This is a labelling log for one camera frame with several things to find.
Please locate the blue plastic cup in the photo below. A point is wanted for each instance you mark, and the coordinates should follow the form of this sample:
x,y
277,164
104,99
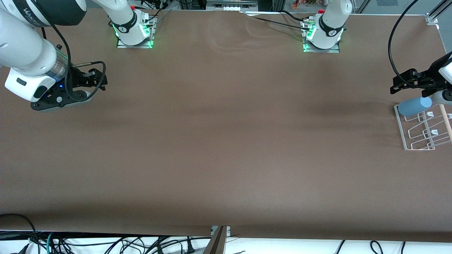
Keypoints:
x,y
415,106

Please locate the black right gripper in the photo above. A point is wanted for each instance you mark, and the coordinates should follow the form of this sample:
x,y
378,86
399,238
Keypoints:
x,y
78,78

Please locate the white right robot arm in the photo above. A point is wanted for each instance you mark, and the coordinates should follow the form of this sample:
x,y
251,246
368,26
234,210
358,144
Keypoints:
x,y
21,49

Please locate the aluminium frame profile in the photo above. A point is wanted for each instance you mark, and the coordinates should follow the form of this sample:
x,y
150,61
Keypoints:
x,y
436,14

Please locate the grey power strip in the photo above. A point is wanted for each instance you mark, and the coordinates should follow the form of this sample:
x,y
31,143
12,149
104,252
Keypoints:
x,y
231,6

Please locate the brown table cover mat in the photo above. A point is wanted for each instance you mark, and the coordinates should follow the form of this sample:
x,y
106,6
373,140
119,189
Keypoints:
x,y
226,158

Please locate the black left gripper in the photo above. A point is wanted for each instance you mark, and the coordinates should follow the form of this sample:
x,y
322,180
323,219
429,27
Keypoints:
x,y
431,77

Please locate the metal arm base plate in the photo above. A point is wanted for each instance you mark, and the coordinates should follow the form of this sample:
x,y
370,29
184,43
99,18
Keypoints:
x,y
123,45
319,50

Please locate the metal table bracket post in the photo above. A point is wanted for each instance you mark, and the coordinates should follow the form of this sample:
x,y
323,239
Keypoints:
x,y
217,243

